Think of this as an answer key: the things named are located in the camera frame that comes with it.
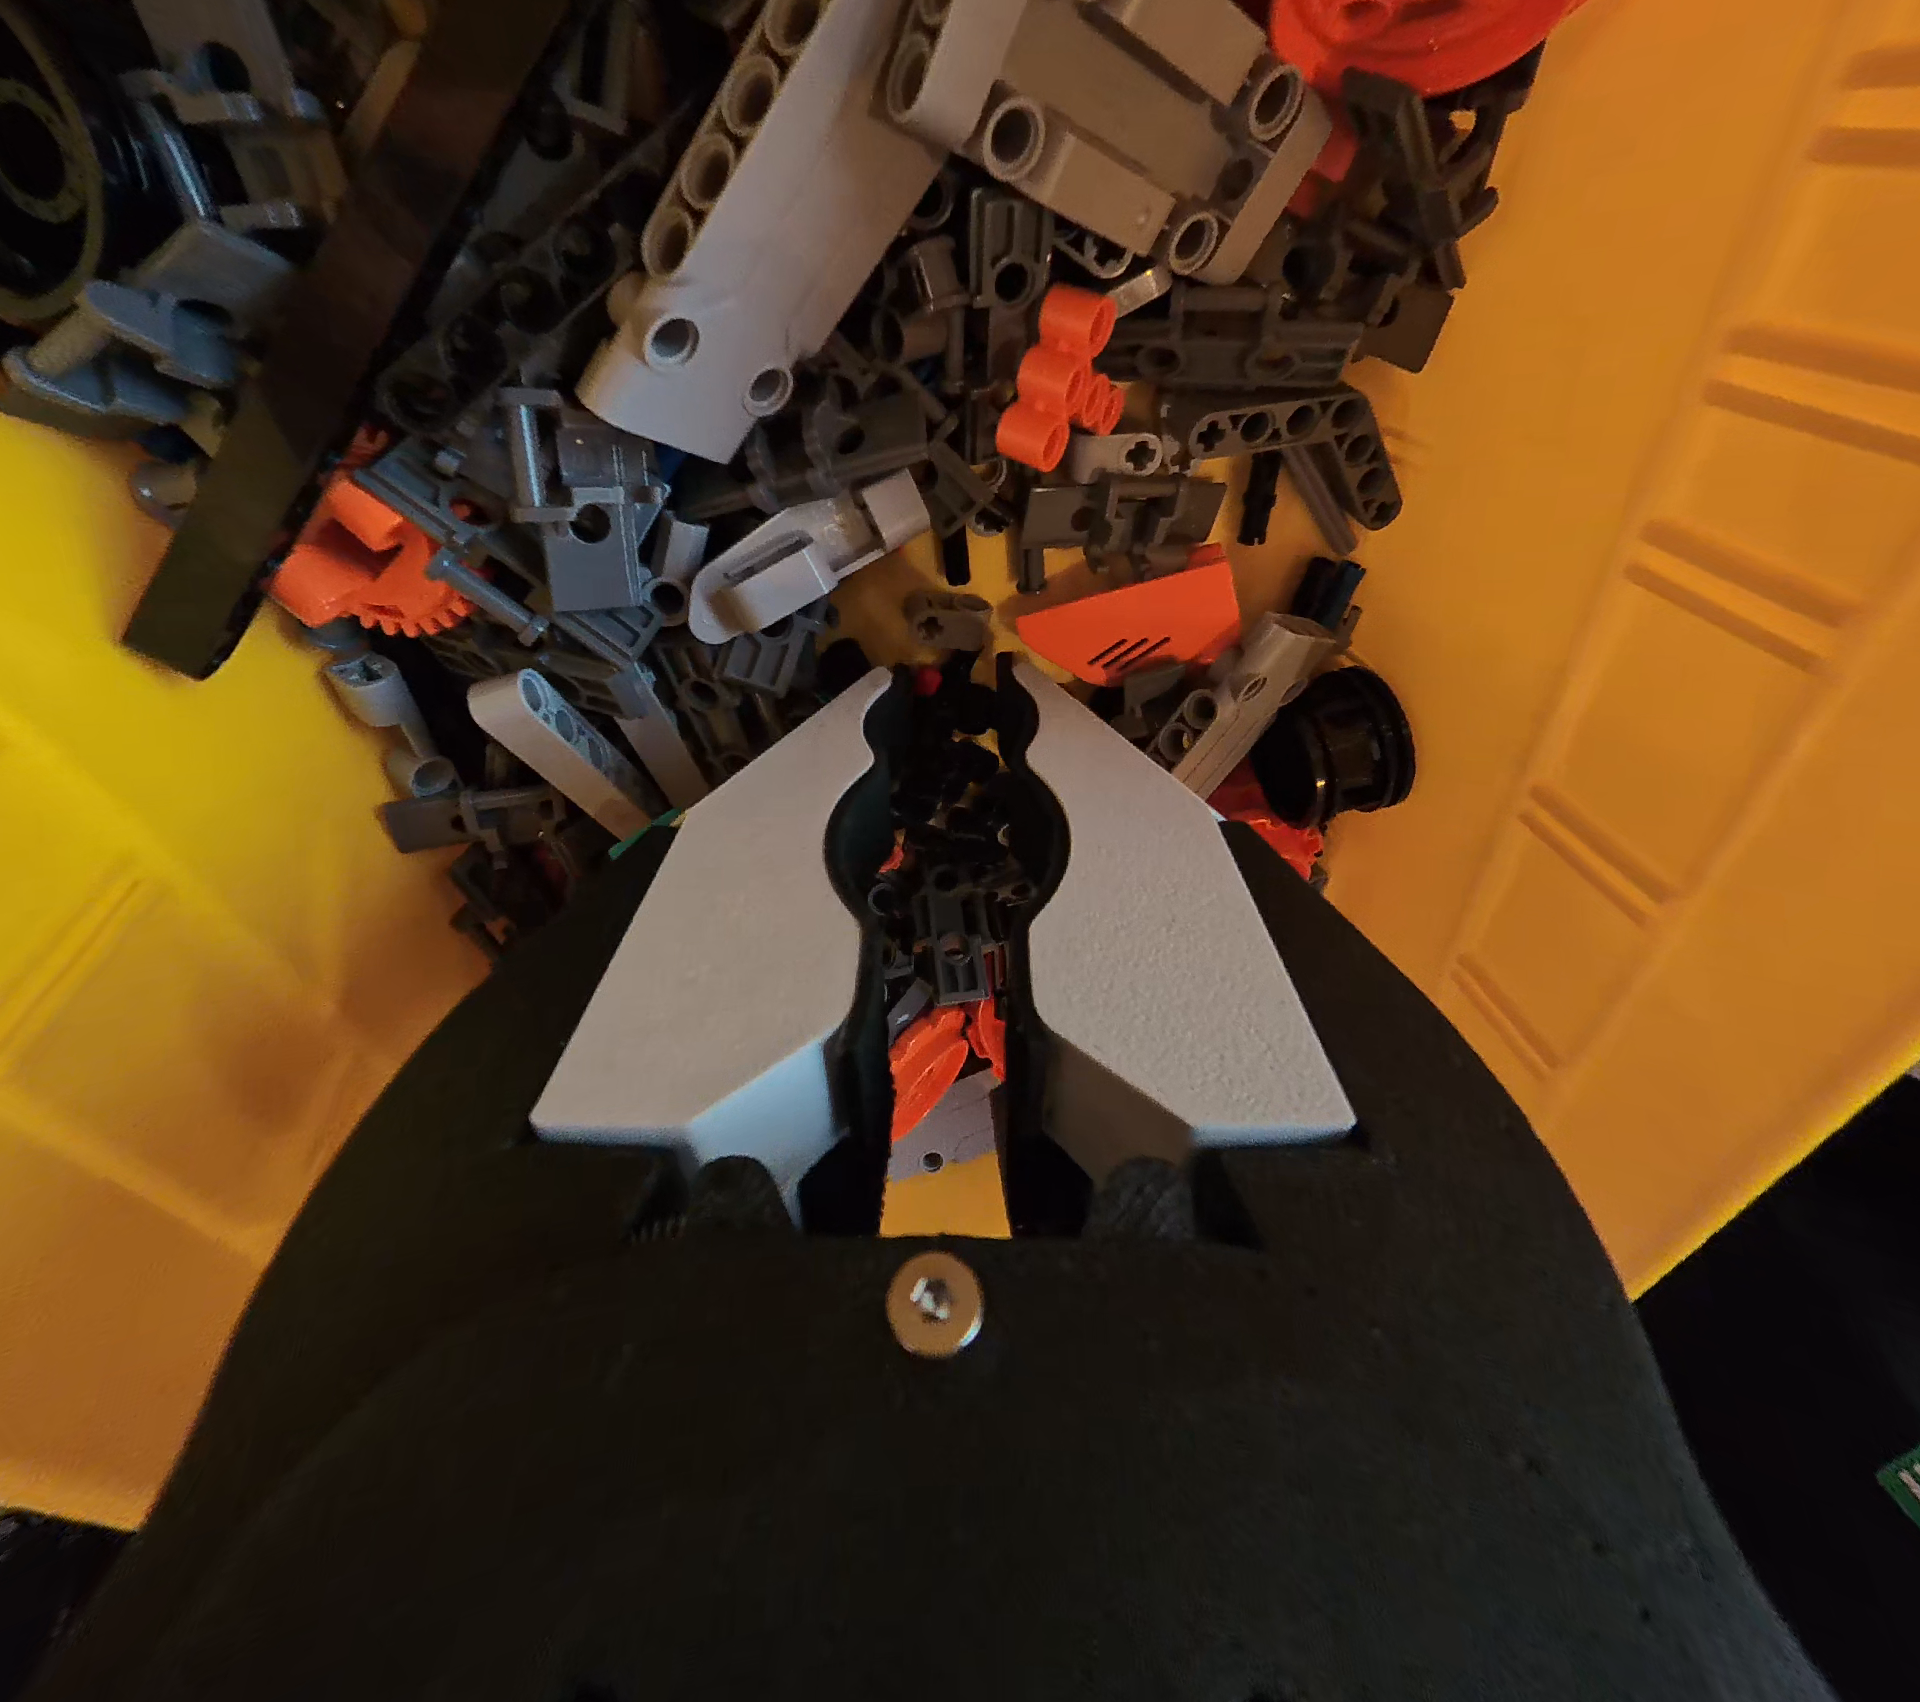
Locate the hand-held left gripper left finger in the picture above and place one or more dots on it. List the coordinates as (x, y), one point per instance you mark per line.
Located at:
(706, 980)

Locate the yellow plastic bin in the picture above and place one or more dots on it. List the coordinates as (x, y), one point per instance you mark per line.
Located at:
(1650, 532)

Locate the pile of brick parts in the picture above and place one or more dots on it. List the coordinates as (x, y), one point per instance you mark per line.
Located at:
(824, 158)

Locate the person's black shirt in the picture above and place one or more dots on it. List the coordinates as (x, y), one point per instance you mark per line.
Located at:
(1801, 1355)

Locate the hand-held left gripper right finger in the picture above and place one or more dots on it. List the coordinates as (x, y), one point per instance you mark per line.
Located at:
(1186, 980)

